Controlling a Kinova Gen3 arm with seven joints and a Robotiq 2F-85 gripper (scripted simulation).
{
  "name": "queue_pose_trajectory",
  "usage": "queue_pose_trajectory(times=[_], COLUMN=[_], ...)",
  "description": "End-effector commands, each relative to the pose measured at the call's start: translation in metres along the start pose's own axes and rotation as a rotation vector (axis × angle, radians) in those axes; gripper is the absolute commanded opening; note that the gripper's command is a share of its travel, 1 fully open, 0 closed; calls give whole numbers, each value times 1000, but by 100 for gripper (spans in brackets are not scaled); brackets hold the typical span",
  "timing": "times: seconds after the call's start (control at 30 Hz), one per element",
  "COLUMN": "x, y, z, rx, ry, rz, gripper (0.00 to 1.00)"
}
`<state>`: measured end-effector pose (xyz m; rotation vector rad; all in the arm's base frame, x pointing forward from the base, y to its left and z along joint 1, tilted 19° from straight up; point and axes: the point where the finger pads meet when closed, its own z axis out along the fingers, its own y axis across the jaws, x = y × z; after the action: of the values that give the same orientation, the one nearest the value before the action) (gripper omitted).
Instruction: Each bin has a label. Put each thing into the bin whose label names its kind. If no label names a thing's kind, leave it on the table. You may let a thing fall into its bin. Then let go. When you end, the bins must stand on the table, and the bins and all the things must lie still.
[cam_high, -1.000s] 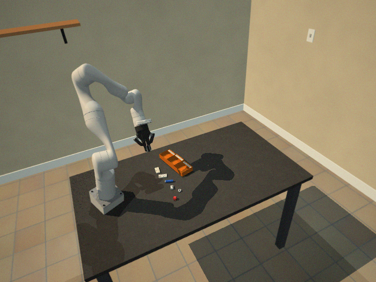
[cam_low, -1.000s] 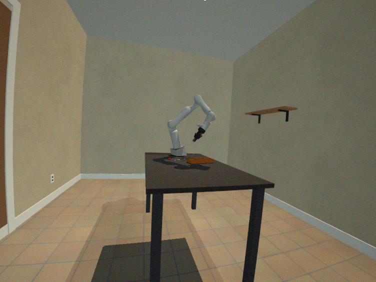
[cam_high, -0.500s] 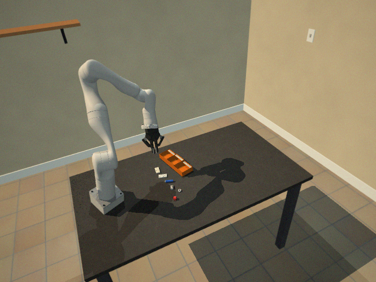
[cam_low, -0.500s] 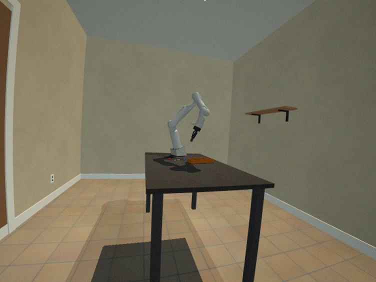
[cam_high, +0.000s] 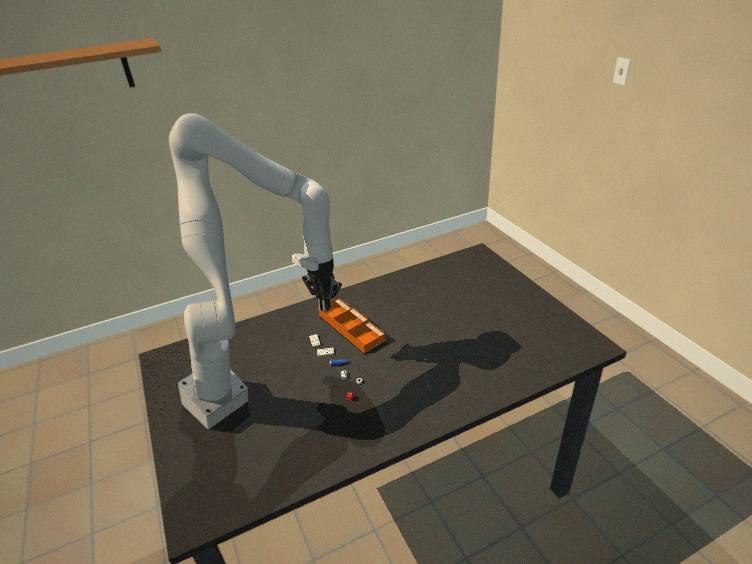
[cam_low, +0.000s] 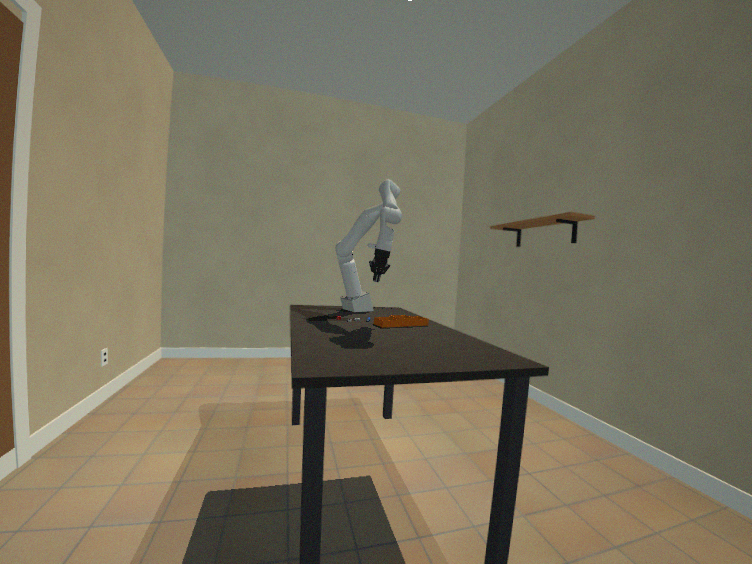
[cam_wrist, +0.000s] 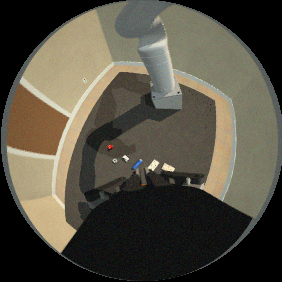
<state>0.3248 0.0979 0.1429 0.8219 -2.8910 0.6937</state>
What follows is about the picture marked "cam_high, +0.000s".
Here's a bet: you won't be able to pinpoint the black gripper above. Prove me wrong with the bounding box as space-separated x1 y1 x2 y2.
302 259 342 312

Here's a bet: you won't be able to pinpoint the orange labelled bins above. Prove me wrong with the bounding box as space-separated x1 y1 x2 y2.
318 298 386 353

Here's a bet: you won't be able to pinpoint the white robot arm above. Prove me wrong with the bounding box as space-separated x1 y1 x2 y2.
169 113 333 401

